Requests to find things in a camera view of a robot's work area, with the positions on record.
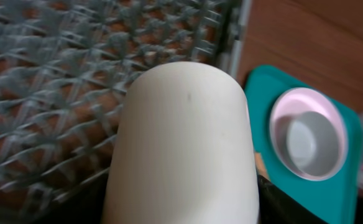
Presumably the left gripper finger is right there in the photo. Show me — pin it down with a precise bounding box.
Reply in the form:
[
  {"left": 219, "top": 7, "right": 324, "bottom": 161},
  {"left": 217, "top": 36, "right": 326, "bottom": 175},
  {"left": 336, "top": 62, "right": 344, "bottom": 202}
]
[{"left": 257, "top": 175, "right": 326, "bottom": 224}]

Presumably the pink bowl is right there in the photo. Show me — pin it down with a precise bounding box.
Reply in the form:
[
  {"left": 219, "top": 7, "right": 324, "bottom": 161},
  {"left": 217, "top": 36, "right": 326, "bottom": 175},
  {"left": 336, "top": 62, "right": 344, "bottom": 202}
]
[{"left": 269, "top": 87, "right": 348, "bottom": 181}]

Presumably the white paper cup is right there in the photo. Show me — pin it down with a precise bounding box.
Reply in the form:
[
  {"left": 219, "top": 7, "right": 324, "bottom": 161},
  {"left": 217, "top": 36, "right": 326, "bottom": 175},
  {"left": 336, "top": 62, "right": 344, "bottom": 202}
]
[{"left": 101, "top": 62, "right": 259, "bottom": 224}]

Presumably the grey plastic dishwasher rack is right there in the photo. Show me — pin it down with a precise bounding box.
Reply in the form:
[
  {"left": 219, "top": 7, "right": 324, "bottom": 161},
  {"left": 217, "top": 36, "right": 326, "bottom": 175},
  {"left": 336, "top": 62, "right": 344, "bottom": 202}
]
[{"left": 0, "top": 0, "right": 251, "bottom": 223}]

